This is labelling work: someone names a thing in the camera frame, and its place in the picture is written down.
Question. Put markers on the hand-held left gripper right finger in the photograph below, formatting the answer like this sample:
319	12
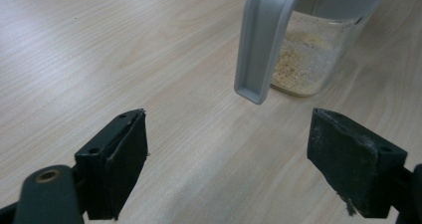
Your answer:
351	164

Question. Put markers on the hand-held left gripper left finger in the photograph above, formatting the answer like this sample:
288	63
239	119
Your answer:
112	164

